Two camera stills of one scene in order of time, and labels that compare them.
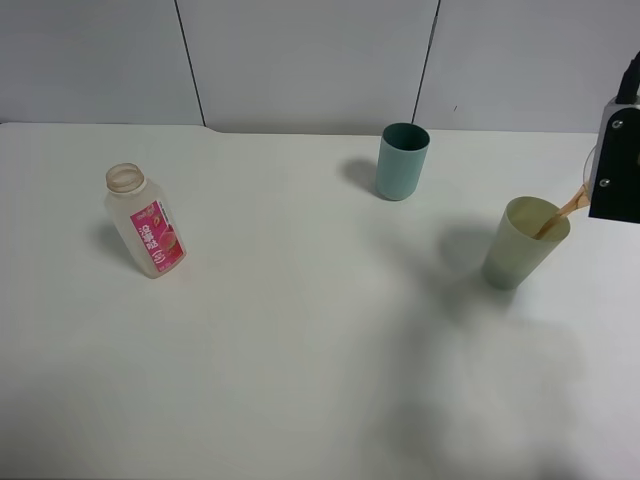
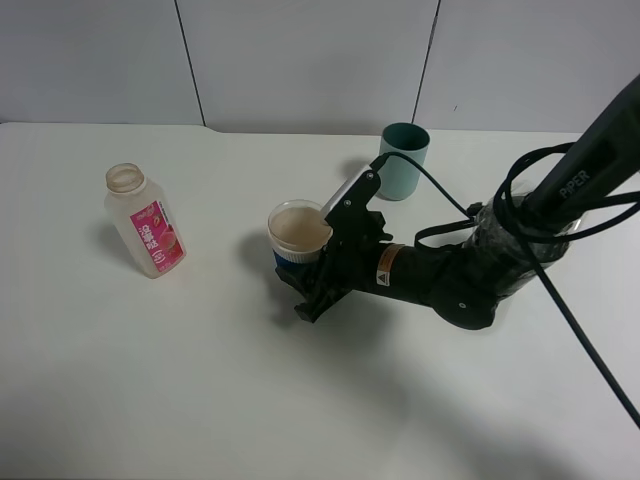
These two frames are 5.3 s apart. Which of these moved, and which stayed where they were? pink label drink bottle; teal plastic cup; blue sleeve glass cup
Moved: blue sleeve glass cup
Stayed: teal plastic cup; pink label drink bottle
